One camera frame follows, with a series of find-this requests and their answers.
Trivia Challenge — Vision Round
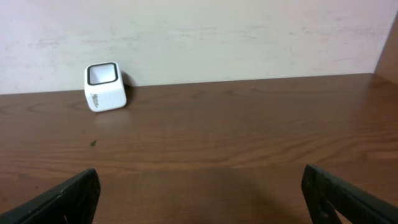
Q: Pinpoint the white barcode scanner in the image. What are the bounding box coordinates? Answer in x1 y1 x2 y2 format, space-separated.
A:
84 62 127 113

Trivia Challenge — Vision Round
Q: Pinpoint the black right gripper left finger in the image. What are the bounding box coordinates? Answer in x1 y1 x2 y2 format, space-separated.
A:
1 168 101 224

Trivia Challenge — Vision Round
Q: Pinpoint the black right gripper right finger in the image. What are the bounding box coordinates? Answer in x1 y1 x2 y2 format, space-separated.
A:
301 164 397 224

